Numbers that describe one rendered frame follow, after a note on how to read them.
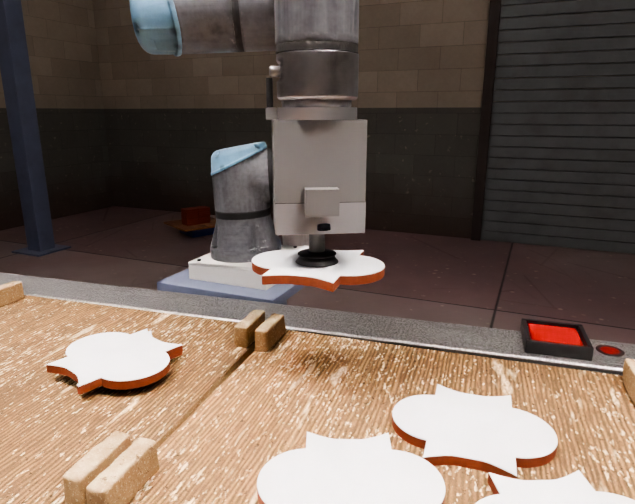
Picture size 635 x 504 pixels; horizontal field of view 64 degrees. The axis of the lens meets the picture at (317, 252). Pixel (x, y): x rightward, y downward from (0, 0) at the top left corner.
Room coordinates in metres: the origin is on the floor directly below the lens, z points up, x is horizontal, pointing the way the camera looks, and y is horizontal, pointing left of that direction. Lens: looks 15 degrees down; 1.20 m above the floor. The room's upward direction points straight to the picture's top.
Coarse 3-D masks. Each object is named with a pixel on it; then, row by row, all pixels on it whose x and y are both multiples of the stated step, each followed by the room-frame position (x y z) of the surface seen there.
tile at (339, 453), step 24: (288, 456) 0.34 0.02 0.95; (312, 456) 0.34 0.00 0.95; (336, 456) 0.34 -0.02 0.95; (360, 456) 0.34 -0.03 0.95; (384, 456) 0.34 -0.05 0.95; (408, 456) 0.34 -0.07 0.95; (264, 480) 0.32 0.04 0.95; (288, 480) 0.32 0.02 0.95; (312, 480) 0.32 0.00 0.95; (336, 480) 0.32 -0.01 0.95; (360, 480) 0.32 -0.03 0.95; (384, 480) 0.32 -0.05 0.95; (408, 480) 0.32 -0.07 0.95; (432, 480) 0.32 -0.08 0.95
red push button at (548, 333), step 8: (528, 328) 0.63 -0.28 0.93; (536, 328) 0.62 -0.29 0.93; (544, 328) 0.62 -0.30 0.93; (552, 328) 0.62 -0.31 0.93; (560, 328) 0.62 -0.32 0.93; (568, 328) 0.62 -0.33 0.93; (536, 336) 0.60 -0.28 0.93; (544, 336) 0.60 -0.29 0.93; (552, 336) 0.60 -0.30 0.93; (560, 336) 0.60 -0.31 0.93; (568, 336) 0.60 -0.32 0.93; (576, 336) 0.60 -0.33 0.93; (576, 344) 0.58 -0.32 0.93
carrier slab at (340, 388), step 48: (288, 336) 0.58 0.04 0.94; (240, 384) 0.47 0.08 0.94; (288, 384) 0.47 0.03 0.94; (336, 384) 0.47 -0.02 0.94; (384, 384) 0.47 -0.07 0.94; (432, 384) 0.47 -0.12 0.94; (480, 384) 0.47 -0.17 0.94; (528, 384) 0.47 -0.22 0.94; (576, 384) 0.47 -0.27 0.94; (192, 432) 0.39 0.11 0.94; (240, 432) 0.39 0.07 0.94; (288, 432) 0.39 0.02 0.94; (336, 432) 0.39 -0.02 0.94; (384, 432) 0.39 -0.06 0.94; (576, 432) 0.39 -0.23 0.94; (624, 432) 0.39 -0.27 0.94; (192, 480) 0.33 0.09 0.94; (240, 480) 0.33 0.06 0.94; (480, 480) 0.33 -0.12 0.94; (624, 480) 0.33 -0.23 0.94
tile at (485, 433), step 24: (408, 408) 0.41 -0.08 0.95; (432, 408) 0.41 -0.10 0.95; (456, 408) 0.41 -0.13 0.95; (480, 408) 0.41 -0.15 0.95; (504, 408) 0.41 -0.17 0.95; (408, 432) 0.37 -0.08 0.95; (432, 432) 0.37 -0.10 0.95; (456, 432) 0.37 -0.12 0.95; (480, 432) 0.37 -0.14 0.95; (504, 432) 0.37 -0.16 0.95; (528, 432) 0.37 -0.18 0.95; (552, 432) 0.37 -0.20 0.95; (432, 456) 0.34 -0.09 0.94; (456, 456) 0.34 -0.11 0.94; (480, 456) 0.34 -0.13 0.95; (504, 456) 0.34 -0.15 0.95; (528, 456) 0.34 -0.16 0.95; (552, 456) 0.35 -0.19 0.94
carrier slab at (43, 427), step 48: (0, 336) 0.58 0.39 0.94; (48, 336) 0.58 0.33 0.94; (192, 336) 0.58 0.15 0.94; (0, 384) 0.47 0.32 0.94; (48, 384) 0.47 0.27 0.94; (192, 384) 0.47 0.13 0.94; (0, 432) 0.39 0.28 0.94; (48, 432) 0.39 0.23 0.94; (96, 432) 0.39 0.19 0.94; (144, 432) 0.39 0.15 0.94; (0, 480) 0.33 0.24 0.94; (48, 480) 0.33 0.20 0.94
